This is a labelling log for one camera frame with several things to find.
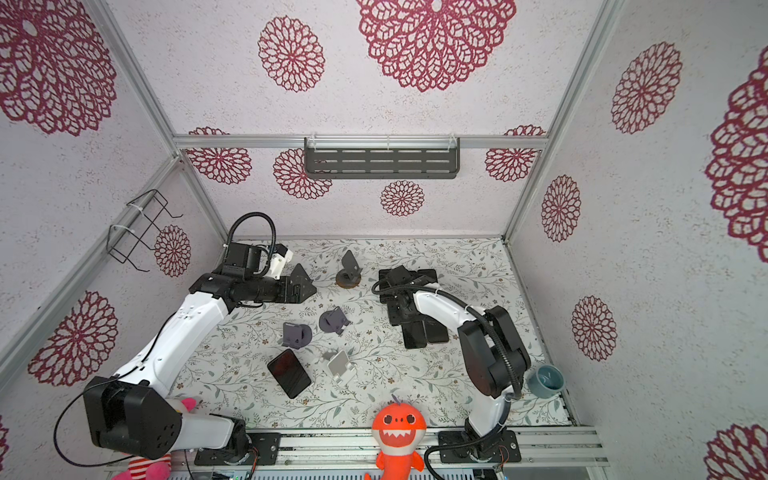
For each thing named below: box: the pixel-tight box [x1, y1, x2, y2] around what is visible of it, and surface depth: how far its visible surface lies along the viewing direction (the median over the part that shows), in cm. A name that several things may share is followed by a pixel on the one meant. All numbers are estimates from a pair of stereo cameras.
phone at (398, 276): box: [386, 265, 412, 287], surface depth 78 cm
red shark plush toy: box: [364, 402, 427, 480], surface depth 70 cm
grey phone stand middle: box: [319, 306, 351, 335], surface depth 96 cm
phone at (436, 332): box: [423, 315, 449, 343], surface depth 96 cm
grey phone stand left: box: [282, 322, 312, 350], surface depth 90 cm
